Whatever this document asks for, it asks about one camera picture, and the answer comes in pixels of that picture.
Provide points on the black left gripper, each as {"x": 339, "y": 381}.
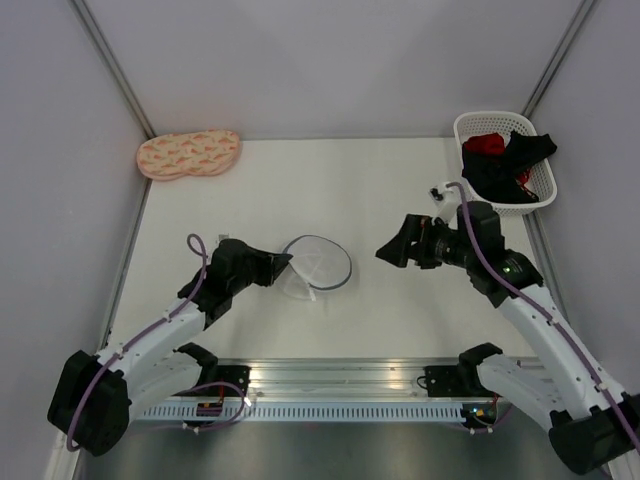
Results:
{"x": 271, "y": 265}

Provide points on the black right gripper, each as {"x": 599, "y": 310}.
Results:
{"x": 418, "y": 228}

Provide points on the round white mesh laundry bag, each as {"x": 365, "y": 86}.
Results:
{"x": 317, "y": 265}

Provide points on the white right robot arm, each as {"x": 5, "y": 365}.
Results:
{"x": 589, "y": 417}

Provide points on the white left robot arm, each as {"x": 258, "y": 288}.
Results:
{"x": 99, "y": 395}

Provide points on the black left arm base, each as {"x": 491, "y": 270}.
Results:
{"x": 225, "y": 381}

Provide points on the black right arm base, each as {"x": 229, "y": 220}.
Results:
{"x": 444, "y": 381}

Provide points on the pink patterned bra case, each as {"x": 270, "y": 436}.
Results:
{"x": 201, "y": 154}

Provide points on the black underwear garment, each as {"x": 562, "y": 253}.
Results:
{"x": 502, "y": 179}

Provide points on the white plastic basket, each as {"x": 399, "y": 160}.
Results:
{"x": 541, "y": 182}

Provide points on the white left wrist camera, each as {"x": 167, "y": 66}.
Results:
{"x": 224, "y": 237}

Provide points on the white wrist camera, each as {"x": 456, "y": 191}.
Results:
{"x": 446, "y": 200}
{"x": 224, "y": 237}

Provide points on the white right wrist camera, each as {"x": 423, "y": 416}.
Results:
{"x": 446, "y": 200}

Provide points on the aluminium mounting rail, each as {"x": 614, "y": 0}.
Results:
{"x": 337, "y": 379}

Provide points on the white slotted cable duct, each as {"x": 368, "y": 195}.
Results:
{"x": 438, "y": 412}

